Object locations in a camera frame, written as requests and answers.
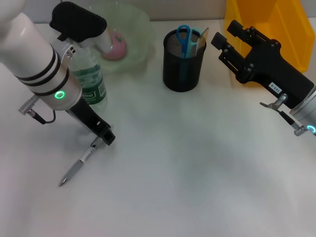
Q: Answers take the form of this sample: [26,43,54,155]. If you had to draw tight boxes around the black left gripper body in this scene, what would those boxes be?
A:
[66,98,111,139]

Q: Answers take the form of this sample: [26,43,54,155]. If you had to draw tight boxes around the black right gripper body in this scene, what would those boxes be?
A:
[236,39,316,109]

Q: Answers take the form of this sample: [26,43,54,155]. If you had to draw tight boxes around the clear plastic ruler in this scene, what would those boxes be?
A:
[190,27,210,58]

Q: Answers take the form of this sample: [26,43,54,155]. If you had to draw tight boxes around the clear green-label water bottle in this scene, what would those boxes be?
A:
[69,46,107,106]

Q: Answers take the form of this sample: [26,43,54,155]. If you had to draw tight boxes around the blue scissors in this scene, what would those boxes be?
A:
[175,24,203,82]

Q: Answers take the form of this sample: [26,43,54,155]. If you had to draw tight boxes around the silver ballpoint pen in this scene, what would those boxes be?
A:
[58,136,105,187]

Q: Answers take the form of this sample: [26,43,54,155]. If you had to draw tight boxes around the black mesh pen holder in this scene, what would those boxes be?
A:
[162,28,207,93]

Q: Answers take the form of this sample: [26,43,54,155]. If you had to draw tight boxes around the green translucent fruit bowl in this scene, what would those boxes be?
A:
[91,2,156,74]

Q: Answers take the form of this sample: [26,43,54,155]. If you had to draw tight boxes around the yellow plastic bin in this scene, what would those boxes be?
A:
[224,0,315,87]

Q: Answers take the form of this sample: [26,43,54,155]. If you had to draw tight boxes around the grey right wrist cable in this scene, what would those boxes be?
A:
[259,93,309,137]

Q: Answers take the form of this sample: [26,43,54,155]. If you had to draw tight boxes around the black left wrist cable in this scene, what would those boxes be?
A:
[18,96,56,125]

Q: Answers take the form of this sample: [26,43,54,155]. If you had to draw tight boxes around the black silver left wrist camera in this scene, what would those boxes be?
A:
[49,1,115,54]

